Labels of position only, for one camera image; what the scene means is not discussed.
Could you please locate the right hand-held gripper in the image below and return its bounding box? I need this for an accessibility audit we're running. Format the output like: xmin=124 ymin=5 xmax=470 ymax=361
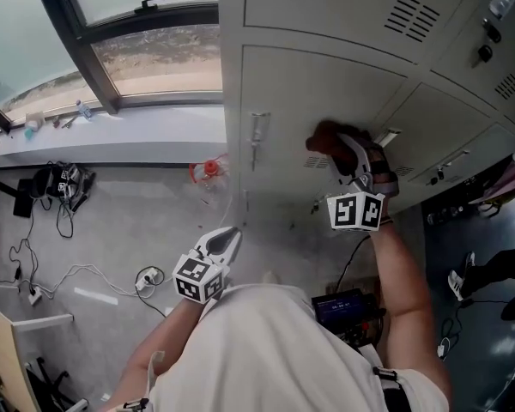
xmin=325 ymin=131 xmax=401 ymax=233

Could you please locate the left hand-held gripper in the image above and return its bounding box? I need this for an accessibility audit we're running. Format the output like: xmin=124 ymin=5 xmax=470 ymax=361
xmin=171 ymin=226 xmax=244 ymax=306

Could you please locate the grey metal locker door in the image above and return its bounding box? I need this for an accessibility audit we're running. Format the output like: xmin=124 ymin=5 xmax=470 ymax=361
xmin=239 ymin=44 xmax=409 ymax=179
xmin=239 ymin=176 xmax=334 ymax=225

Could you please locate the person's left forearm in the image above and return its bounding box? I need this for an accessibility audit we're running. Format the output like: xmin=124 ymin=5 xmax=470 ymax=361
xmin=96 ymin=298 xmax=218 ymax=412

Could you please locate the person's right forearm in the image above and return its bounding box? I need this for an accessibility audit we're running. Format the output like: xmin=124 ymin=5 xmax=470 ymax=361
xmin=371 ymin=219 xmax=454 ymax=403

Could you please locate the grey metal locker cabinet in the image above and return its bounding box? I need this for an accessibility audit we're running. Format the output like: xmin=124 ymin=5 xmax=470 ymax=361
xmin=217 ymin=0 xmax=515 ymax=227

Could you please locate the clear jug with red cap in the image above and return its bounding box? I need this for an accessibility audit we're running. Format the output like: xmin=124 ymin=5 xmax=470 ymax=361
xmin=188 ymin=152 xmax=231 ymax=192

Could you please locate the person's white shirt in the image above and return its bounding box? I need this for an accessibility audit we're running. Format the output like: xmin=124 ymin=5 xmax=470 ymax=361
xmin=148 ymin=283 xmax=450 ymax=412

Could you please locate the pink garment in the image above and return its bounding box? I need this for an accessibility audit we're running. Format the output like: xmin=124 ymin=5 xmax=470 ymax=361
xmin=467 ymin=139 xmax=515 ymax=205

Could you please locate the black device with screen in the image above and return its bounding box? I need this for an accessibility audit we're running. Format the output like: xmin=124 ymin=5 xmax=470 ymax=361
xmin=311 ymin=288 xmax=387 ymax=347

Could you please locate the white tape strip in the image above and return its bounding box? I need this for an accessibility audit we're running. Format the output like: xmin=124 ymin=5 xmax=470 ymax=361
xmin=73 ymin=287 xmax=120 ymax=306

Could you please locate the white window sill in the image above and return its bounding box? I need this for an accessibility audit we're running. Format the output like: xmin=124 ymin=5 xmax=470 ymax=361
xmin=0 ymin=100 xmax=228 ymax=169

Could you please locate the black equipment pile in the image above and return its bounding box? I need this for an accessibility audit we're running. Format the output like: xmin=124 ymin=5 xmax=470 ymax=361
xmin=28 ymin=161 xmax=98 ymax=214

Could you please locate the black framed window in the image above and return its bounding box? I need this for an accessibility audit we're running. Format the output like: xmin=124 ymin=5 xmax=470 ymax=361
xmin=0 ymin=0 xmax=224 ymax=135

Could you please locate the black chair base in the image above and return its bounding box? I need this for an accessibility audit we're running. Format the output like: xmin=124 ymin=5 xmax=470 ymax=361
xmin=25 ymin=356 xmax=89 ymax=412

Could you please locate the light wooden desk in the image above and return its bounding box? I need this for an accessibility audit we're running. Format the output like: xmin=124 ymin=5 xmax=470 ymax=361
xmin=0 ymin=294 xmax=42 ymax=412

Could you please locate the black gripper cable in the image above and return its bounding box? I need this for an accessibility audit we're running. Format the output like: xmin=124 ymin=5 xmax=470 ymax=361
xmin=334 ymin=233 xmax=373 ymax=291

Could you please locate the white cable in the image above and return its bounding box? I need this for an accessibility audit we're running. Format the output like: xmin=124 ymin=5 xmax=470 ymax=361
xmin=42 ymin=264 xmax=141 ymax=298

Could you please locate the white table frame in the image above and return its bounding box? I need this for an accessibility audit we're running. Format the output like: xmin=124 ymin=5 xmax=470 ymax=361
xmin=9 ymin=313 xmax=76 ymax=333

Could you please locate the black shoulder strap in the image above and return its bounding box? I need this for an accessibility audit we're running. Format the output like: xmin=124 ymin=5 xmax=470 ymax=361
xmin=371 ymin=365 xmax=413 ymax=412

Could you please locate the black window handle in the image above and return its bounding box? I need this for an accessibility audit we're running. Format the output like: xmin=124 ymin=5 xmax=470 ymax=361
xmin=133 ymin=0 xmax=167 ymax=15

